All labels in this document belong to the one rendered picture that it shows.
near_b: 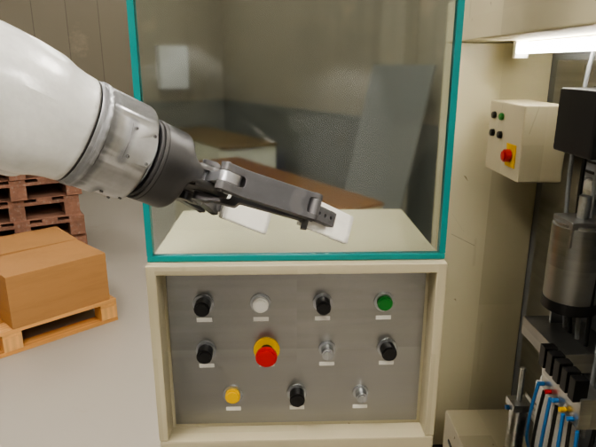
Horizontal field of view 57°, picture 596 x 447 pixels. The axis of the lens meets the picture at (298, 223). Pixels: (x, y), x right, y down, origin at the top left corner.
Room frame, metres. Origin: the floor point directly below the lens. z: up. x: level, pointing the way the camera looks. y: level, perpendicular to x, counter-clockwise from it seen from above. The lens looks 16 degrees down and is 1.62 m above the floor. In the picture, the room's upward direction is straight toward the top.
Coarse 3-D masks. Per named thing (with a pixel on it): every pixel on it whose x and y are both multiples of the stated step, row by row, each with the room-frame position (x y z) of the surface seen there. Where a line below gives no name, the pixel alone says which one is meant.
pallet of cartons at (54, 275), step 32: (0, 256) 3.21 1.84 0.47; (32, 256) 3.21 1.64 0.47; (64, 256) 3.21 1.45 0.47; (96, 256) 3.24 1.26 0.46; (0, 288) 2.94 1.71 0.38; (32, 288) 2.96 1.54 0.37; (64, 288) 3.09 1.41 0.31; (96, 288) 3.23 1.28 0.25; (0, 320) 2.99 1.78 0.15; (32, 320) 2.94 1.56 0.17; (96, 320) 3.25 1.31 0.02; (0, 352) 2.83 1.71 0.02
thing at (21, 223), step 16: (0, 176) 4.11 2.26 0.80; (16, 176) 3.98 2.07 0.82; (32, 176) 4.11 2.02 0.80; (0, 192) 4.26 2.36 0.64; (16, 192) 3.98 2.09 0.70; (32, 192) 4.26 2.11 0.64; (48, 192) 4.26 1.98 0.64; (64, 192) 4.26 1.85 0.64; (80, 192) 4.22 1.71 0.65; (0, 208) 3.94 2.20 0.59; (16, 208) 4.00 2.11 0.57; (32, 208) 4.37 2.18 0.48; (48, 208) 4.37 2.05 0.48; (64, 208) 4.20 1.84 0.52; (0, 224) 3.92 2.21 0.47; (16, 224) 3.97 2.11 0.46; (32, 224) 4.02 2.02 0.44; (48, 224) 4.07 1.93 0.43; (64, 224) 4.45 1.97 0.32; (80, 224) 4.19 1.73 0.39; (80, 240) 4.21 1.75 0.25
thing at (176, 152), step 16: (160, 128) 0.48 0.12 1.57; (176, 128) 0.50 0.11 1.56; (160, 144) 0.47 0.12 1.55; (176, 144) 0.48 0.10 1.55; (192, 144) 0.49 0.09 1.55; (160, 160) 0.46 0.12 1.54; (176, 160) 0.47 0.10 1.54; (192, 160) 0.48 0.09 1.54; (160, 176) 0.46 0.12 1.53; (176, 176) 0.47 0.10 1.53; (192, 176) 0.48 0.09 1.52; (144, 192) 0.46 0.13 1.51; (160, 192) 0.47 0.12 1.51; (176, 192) 0.47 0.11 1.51; (192, 192) 0.52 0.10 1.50; (208, 192) 0.50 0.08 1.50
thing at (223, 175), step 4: (208, 172) 0.49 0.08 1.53; (212, 172) 0.48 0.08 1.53; (216, 172) 0.48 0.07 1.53; (220, 172) 0.47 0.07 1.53; (224, 172) 0.47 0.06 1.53; (228, 172) 0.47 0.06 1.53; (208, 176) 0.48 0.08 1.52; (212, 176) 0.48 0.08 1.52; (216, 176) 0.47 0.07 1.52; (220, 176) 0.46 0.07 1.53; (224, 176) 0.46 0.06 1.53; (228, 176) 0.47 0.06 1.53; (232, 176) 0.47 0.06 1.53; (236, 176) 0.47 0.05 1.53; (240, 176) 0.47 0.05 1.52; (208, 180) 0.48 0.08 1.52; (212, 180) 0.48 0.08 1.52; (224, 180) 0.46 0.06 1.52; (228, 180) 0.46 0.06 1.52; (232, 180) 0.47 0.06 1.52; (236, 180) 0.47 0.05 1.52; (240, 180) 0.47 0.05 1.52; (236, 184) 0.47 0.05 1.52; (224, 192) 0.47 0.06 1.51
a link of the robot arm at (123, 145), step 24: (120, 96) 0.46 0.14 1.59; (120, 120) 0.44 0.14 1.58; (144, 120) 0.46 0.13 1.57; (96, 144) 0.42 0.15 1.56; (120, 144) 0.43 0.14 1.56; (144, 144) 0.45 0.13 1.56; (96, 168) 0.43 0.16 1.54; (120, 168) 0.43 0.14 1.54; (144, 168) 0.44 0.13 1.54; (120, 192) 0.45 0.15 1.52
